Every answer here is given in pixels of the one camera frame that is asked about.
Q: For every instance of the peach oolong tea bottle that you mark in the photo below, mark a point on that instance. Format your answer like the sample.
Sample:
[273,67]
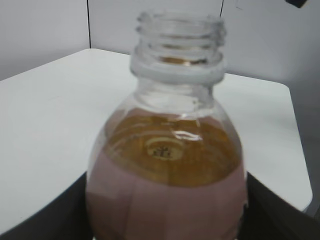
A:
[168,163]

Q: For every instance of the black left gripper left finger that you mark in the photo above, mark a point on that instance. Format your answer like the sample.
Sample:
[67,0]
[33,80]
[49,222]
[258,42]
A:
[65,218]

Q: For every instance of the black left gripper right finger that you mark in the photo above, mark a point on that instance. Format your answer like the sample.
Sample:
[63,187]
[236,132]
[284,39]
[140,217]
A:
[268,217]

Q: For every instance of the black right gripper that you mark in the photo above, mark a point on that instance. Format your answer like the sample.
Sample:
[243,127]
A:
[296,3]

